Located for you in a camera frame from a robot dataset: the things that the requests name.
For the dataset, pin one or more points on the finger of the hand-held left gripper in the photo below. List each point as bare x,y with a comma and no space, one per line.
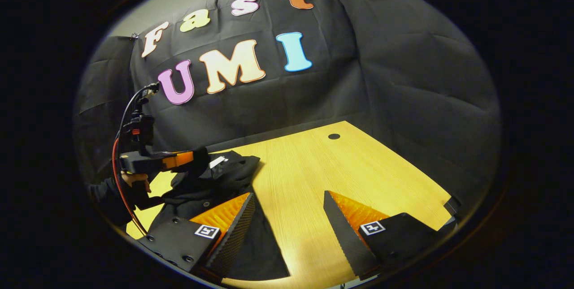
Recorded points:
184,159

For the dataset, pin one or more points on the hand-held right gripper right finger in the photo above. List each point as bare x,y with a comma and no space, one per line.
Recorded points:
345,235

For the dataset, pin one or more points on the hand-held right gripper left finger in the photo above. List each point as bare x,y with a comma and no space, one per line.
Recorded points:
237,235

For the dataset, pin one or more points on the black shirt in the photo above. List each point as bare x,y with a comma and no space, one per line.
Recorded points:
264,248

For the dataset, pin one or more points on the round black table grommet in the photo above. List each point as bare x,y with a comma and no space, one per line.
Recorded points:
334,136

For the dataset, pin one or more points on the black backdrop cloth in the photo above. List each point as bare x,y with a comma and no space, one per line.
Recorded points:
403,78

